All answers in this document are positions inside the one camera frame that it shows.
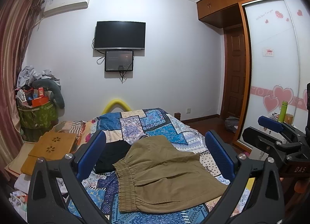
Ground khaki olive pants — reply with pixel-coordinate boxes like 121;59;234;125
114;135;227;214

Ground green water bottle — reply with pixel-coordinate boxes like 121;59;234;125
278;101;288;123

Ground grey bag on floor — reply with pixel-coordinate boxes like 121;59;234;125
224;116;239;133

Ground blue patchwork bed quilt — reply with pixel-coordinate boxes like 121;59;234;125
51;107;256;224

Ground wooden lap desk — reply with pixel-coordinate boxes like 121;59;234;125
21;132;77;176

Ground white sliding wardrobe door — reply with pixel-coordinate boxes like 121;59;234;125
244;0;309;132

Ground black folded garment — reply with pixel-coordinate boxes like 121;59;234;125
94;140;131;174

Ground brown wooden door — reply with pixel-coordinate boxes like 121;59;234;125
221;24;246;119

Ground green laundry basket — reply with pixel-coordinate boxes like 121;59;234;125
17;101;58;142

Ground orange box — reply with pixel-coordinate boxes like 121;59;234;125
31;97;49;108

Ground yellow foam tube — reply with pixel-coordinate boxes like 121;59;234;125
101;99;131;114

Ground grey neck pillow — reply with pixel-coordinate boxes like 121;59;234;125
32;79;65;109

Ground pile of grey clothes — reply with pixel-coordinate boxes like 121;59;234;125
16;66;61;89

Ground red striped curtain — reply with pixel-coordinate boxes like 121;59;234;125
1;0;43;179

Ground white air conditioner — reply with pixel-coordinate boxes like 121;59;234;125
43;0;90;17

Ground small black wall monitor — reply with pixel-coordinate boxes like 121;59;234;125
105;51;134;72

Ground black wall television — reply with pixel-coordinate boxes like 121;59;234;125
93;21;146;50

